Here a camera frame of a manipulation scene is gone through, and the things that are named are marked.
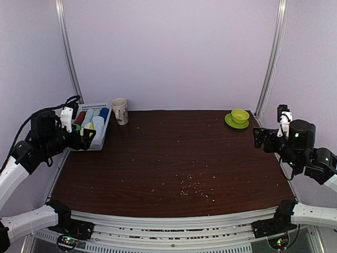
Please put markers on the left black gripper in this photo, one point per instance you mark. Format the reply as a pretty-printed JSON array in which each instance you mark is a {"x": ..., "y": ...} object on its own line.
[{"x": 85, "y": 143}]

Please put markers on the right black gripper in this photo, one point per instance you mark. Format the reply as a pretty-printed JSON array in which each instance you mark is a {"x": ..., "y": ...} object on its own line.
[{"x": 259, "y": 140}]

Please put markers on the yellow green patterned towel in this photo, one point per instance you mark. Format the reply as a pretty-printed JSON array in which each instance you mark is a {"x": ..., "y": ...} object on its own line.
[{"x": 91, "y": 130}]

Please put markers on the light blue towel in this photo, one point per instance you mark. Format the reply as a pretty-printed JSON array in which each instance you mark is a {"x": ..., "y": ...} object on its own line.
[
  {"x": 88, "y": 117},
  {"x": 99, "y": 123}
]

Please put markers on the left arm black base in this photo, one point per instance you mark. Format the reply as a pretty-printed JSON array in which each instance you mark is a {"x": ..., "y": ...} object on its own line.
[{"x": 78, "y": 229}]

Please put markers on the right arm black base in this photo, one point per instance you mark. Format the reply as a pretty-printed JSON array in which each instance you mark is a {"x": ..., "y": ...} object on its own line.
[{"x": 271, "y": 227}]

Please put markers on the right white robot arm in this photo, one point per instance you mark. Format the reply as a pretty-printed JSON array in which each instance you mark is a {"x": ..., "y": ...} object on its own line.
[{"x": 298, "y": 151}]

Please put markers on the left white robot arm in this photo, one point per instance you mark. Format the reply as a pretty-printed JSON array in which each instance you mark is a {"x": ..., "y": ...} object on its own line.
[{"x": 49, "y": 136}]

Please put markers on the rolled brown towel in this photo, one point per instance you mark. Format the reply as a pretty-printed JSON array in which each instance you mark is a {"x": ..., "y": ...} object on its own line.
[{"x": 80, "y": 118}]

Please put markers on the green cup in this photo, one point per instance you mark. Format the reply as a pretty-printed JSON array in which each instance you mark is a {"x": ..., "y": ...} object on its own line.
[{"x": 240, "y": 116}]

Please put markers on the white plastic basket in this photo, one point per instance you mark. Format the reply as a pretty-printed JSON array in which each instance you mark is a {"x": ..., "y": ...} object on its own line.
[{"x": 98, "y": 145}]

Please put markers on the rolled light blue towel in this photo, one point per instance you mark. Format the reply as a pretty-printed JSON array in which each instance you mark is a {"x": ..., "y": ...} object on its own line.
[{"x": 88, "y": 117}]

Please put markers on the rolled dark blue towel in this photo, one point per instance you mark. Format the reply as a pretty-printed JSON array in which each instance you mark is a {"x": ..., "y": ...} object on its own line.
[{"x": 104, "y": 113}]

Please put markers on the beige ceramic mug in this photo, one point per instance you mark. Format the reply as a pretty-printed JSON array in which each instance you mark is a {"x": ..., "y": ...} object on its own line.
[{"x": 120, "y": 110}]

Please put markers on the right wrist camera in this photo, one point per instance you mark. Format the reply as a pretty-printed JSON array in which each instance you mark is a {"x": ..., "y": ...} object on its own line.
[{"x": 284, "y": 117}]

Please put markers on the aluminium front rail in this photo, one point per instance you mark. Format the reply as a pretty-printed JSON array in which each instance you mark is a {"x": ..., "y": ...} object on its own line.
[{"x": 221, "y": 233}]

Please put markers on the right aluminium frame post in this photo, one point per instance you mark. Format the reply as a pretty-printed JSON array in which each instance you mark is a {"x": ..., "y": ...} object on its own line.
[{"x": 274, "y": 53}]

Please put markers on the aluminium frame post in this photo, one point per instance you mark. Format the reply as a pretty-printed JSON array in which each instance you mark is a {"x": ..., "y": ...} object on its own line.
[
  {"x": 274, "y": 53},
  {"x": 60, "y": 12}
]

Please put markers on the left aluminium frame post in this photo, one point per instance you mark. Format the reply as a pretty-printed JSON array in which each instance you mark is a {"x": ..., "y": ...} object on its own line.
[{"x": 60, "y": 12}]

